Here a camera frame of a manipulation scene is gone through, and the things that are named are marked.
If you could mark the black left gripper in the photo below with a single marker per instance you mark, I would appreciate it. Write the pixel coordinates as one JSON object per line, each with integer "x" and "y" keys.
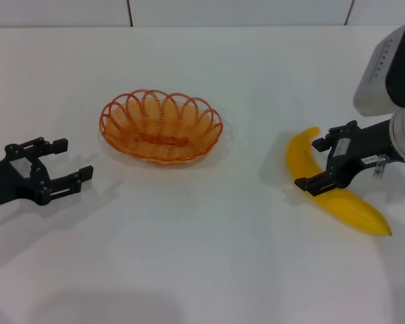
{"x": 6, "y": 182}

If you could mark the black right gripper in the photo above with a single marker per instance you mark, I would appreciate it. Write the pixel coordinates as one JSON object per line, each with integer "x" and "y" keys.
{"x": 371, "y": 141}

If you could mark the yellow banana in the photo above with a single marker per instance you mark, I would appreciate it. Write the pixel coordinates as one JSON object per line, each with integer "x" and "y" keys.
{"x": 300, "y": 158}

